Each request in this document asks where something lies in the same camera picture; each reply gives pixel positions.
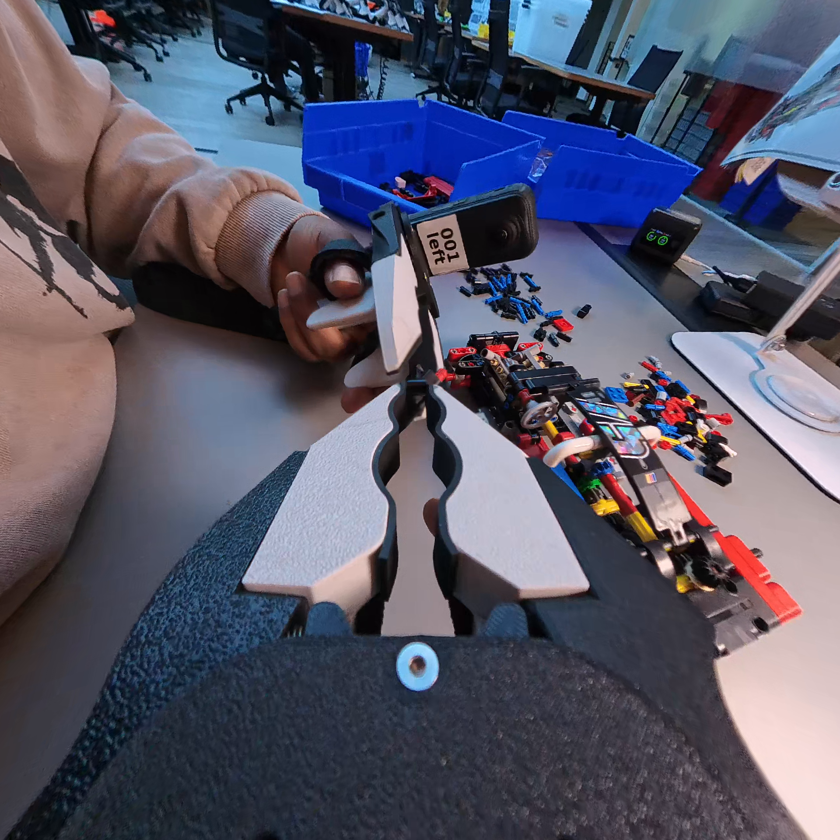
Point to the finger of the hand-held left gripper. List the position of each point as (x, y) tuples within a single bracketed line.
[(397, 308), (433, 348)]

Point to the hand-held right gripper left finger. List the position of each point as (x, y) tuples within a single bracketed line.
[(321, 518)]

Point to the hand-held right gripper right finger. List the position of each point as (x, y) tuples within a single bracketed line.
[(512, 525)]

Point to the black lego connector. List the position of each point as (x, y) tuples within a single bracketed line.
[(417, 397)]

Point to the lego car chassis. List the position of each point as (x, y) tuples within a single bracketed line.
[(590, 426)]

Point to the person's left forearm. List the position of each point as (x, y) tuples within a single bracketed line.
[(184, 190)]

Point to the heap of red black lego parts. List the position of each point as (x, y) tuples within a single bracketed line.
[(420, 189)]

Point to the red flat lego piece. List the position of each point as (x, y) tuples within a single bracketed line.
[(562, 324)]

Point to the pile of colourful lego pieces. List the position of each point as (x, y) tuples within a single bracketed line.
[(682, 420)]

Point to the lego instruction booklet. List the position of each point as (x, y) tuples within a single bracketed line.
[(800, 111)]

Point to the person's right hand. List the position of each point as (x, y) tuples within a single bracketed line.
[(431, 518)]

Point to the person's left hand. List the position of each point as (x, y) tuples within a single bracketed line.
[(295, 315)]

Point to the pile of black blue pins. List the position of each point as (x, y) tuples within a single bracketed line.
[(512, 298)]

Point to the small clear plastic bag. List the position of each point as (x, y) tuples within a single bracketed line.
[(542, 164)]

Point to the blue storage bin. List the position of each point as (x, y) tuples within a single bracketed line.
[(610, 184)]

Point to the blue bin with white label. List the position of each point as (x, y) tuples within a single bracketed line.
[(394, 144)]

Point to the black device with green display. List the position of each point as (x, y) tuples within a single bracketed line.
[(666, 236)]

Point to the black padded armrest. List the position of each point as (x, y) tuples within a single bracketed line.
[(197, 298)]

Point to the white storage crate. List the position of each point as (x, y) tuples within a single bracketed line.
[(551, 29)]

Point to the red and blue storage rack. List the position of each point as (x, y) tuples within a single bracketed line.
[(728, 138)]

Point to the white book stand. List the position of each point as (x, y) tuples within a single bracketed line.
[(722, 380)]

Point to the black office chair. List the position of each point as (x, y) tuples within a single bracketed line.
[(262, 46)]

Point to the person's beige sweatshirt torso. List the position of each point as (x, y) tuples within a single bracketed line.
[(52, 394)]

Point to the black power adapter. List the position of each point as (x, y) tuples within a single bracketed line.
[(787, 302)]

